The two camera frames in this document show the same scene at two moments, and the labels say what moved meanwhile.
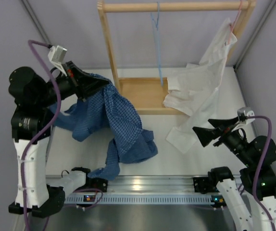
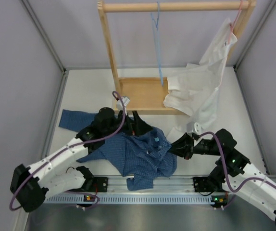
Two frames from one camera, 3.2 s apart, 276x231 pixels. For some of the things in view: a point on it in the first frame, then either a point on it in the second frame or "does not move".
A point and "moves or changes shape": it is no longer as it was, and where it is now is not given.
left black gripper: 85,84 to 140,127
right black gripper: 206,135 to 182,147
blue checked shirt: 106,114 moves or changes shape
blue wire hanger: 156,24 does not move
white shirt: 193,91 does not move
